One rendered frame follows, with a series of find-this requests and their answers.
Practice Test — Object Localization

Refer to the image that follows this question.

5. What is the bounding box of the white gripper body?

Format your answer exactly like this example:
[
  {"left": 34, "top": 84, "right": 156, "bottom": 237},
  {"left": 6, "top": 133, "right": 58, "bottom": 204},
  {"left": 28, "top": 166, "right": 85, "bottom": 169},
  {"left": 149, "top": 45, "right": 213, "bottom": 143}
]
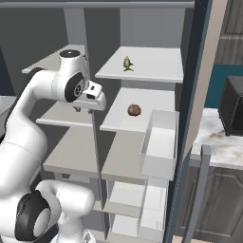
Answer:
[{"left": 72, "top": 90, "right": 107, "bottom": 112}]

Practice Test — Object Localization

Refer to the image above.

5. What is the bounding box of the grey freezer shelf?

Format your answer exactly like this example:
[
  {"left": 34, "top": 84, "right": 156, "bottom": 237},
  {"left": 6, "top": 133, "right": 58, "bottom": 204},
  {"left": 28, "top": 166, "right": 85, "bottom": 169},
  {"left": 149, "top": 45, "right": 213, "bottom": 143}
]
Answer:
[
  {"left": 35, "top": 100, "right": 95, "bottom": 129},
  {"left": 42, "top": 125, "right": 100, "bottom": 179},
  {"left": 21, "top": 44, "right": 87, "bottom": 75}
]

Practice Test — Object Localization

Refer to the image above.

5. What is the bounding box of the green fish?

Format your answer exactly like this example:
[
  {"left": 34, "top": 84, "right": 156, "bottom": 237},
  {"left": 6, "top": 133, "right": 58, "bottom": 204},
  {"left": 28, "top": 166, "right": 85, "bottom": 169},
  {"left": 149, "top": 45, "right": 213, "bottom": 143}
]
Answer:
[{"left": 121, "top": 55, "right": 135, "bottom": 73}]

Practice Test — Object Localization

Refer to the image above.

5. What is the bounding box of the white fridge shelf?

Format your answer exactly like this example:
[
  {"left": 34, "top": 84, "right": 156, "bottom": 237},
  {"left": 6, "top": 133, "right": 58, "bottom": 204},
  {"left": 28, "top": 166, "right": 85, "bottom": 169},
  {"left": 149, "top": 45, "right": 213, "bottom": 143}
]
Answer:
[
  {"left": 101, "top": 130, "right": 150, "bottom": 185},
  {"left": 99, "top": 86, "right": 177, "bottom": 134},
  {"left": 94, "top": 46, "right": 185, "bottom": 84}
]

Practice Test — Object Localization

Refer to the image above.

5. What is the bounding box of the dark blue freezer door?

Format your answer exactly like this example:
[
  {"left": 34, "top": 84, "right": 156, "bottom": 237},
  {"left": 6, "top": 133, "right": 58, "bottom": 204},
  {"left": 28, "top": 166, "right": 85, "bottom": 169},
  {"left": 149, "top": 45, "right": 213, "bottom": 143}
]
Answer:
[{"left": 0, "top": 47, "right": 17, "bottom": 140}]

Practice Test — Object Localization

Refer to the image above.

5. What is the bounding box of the white fridge drawer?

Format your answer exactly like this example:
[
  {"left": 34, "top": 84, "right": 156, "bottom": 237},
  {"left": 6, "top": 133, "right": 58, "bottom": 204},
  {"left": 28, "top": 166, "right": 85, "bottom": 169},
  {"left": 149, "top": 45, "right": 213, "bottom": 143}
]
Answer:
[{"left": 103, "top": 179, "right": 147, "bottom": 219}]

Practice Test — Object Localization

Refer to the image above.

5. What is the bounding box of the grey fridge freezer cabinet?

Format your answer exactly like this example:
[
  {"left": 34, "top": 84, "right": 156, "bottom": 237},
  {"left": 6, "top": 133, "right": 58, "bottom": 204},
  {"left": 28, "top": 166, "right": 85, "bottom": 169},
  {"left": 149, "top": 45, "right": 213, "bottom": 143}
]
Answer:
[{"left": 0, "top": 0, "right": 197, "bottom": 243}]

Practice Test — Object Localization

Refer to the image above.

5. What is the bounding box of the dark blue fridge door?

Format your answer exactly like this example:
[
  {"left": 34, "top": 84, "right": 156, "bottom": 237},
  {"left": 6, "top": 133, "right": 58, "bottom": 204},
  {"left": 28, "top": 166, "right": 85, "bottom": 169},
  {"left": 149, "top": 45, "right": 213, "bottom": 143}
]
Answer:
[{"left": 162, "top": 0, "right": 230, "bottom": 243}]

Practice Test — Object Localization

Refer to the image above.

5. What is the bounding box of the brown round food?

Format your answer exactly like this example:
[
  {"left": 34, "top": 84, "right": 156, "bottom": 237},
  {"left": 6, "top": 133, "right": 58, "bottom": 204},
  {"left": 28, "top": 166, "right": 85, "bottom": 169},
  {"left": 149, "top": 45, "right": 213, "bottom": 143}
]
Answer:
[{"left": 126, "top": 103, "right": 142, "bottom": 118}]

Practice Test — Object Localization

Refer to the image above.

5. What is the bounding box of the large white door bin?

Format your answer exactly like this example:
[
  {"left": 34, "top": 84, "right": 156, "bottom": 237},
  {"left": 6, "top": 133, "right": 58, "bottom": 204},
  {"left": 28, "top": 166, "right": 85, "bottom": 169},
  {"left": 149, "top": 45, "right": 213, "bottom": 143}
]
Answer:
[{"left": 140, "top": 108, "right": 180, "bottom": 182}]

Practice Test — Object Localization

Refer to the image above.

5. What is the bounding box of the small white door bin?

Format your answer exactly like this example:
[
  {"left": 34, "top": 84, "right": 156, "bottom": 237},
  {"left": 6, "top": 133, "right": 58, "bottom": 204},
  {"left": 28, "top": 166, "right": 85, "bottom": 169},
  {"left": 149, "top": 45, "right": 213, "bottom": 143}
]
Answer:
[{"left": 137, "top": 178, "right": 169, "bottom": 243}]

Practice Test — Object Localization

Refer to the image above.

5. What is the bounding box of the black microwave oven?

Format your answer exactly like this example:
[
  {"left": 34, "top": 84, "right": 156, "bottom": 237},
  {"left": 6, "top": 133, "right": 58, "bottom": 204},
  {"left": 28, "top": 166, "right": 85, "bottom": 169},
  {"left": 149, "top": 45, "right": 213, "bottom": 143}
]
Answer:
[{"left": 217, "top": 75, "right": 243, "bottom": 138}]

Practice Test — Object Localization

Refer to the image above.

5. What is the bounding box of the dark wood base cupboard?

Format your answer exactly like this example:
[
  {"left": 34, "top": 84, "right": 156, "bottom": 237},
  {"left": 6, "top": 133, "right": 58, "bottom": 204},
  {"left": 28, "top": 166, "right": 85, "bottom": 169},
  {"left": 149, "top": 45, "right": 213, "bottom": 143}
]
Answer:
[{"left": 175, "top": 163, "right": 243, "bottom": 239}]

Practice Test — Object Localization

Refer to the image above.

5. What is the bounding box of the grey fridge door handle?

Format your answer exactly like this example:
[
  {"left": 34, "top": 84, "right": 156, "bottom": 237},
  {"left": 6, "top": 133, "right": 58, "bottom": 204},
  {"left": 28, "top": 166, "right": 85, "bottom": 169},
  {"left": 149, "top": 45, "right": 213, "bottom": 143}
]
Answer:
[{"left": 182, "top": 144, "right": 212, "bottom": 243}]

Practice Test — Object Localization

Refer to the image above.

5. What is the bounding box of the dark wood wall cupboard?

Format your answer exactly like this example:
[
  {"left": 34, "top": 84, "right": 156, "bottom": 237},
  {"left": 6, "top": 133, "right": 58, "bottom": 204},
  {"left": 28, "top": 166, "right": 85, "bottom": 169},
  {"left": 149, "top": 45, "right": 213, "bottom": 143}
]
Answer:
[{"left": 214, "top": 0, "right": 243, "bottom": 66}]

